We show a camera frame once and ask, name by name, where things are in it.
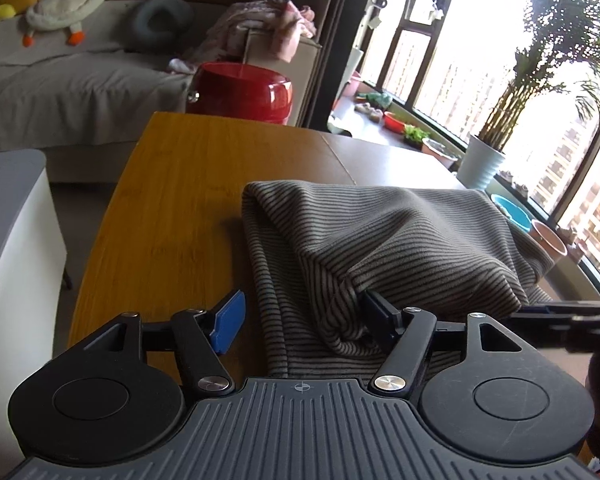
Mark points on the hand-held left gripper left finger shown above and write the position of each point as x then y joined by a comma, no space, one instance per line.
228,320

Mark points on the grey striped garment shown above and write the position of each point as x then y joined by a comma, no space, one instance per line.
380,230

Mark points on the pink cloth pile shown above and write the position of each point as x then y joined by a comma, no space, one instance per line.
280,25

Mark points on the small green plant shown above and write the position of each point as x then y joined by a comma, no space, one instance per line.
416,134

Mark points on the tall palm plant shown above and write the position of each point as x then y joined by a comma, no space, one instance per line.
505,105

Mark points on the grey sofa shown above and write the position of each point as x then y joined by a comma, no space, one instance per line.
55,90

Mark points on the grey neck pillow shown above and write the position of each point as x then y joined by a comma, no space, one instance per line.
140,25

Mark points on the pink plant pot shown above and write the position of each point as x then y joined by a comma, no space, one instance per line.
550,242

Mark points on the white round planter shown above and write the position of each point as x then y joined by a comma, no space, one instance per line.
439,154

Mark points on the white ribbed plant pot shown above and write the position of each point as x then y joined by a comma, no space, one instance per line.
480,165

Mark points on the red basin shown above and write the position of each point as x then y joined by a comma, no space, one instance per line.
394,122

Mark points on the white drying rack pole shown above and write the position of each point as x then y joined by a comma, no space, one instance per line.
365,35

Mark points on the white cabinet with grey top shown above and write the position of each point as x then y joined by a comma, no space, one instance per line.
15,260

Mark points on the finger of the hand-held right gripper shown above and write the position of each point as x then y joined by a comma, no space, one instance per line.
570,316

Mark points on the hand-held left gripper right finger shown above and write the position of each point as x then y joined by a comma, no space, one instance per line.
377,317

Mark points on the blue bowl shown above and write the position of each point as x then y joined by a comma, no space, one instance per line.
515,212

